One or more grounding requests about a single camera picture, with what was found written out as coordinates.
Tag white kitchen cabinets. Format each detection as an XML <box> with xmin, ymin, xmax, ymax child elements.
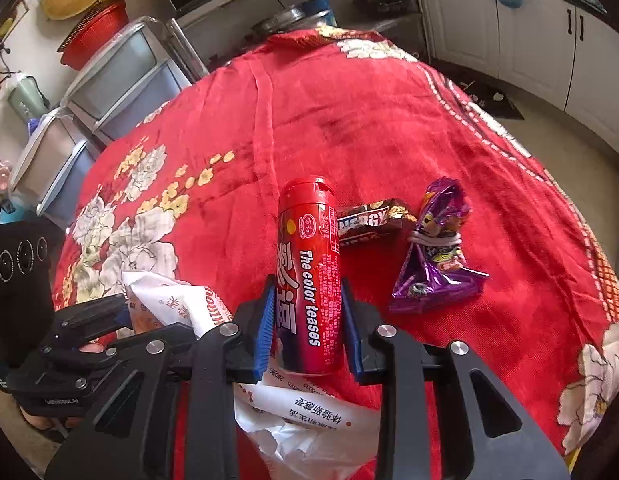
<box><xmin>422</xmin><ymin>0</ymin><xmax>619</xmax><ymax>152</ymax></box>

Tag red floral tablecloth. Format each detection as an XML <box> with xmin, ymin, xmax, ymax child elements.
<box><xmin>52</xmin><ymin>27</ymin><xmax>619</xmax><ymax>460</ymax></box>

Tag black floor mat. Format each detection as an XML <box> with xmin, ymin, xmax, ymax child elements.
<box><xmin>442</xmin><ymin>66</ymin><xmax>524</xmax><ymax>120</ymax></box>

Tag person's left hand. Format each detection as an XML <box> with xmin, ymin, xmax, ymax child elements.
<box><xmin>18</xmin><ymin>341</ymin><xmax>106</xmax><ymax>434</ymax></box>

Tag black wok pan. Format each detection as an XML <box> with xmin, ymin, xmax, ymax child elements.
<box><xmin>354</xmin><ymin>0</ymin><xmax>413</xmax><ymax>18</ymax></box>

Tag red candy tube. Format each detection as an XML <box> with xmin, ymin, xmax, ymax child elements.
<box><xmin>276</xmin><ymin>176</ymin><xmax>342</xmax><ymax>376</ymax></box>

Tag grey plastic drawer unit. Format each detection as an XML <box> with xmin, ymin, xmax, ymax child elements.
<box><xmin>8</xmin><ymin>16</ymin><xmax>201</xmax><ymax>229</ymax></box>

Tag red plastic basin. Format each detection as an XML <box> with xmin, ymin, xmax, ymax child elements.
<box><xmin>58</xmin><ymin>0</ymin><xmax>129</xmax><ymax>70</ymax></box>

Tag white plastic bag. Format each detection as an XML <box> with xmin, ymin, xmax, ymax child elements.
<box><xmin>120</xmin><ymin>271</ymin><xmax>380</xmax><ymax>479</ymax></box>

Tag purple snack wrapper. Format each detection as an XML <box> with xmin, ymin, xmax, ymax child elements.
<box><xmin>390</xmin><ymin>177</ymin><xmax>489</xmax><ymax>313</ymax></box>

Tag brown energy bar wrapper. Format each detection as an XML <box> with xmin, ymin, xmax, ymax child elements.
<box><xmin>338</xmin><ymin>198</ymin><xmax>417</xmax><ymax>247</ymax></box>

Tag steel pot with lid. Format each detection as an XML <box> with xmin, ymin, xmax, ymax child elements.
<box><xmin>252</xmin><ymin>1</ymin><xmax>337</xmax><ymax>38</ymax></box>

